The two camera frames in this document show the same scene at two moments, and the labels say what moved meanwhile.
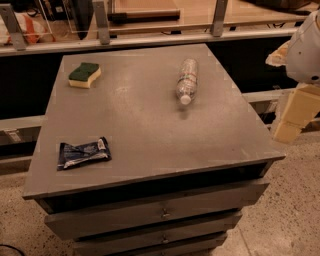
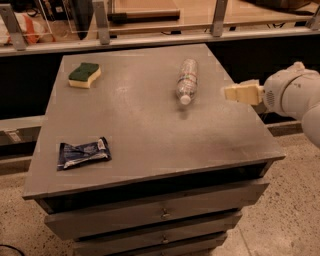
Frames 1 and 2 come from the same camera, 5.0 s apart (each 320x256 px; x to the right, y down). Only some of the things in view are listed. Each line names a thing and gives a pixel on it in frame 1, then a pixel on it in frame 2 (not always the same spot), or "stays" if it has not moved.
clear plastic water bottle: [186, 86] stays
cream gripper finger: [279, 56] → [249, 82]
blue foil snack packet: [89, 153] stays
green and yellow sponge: [83, 75] stays
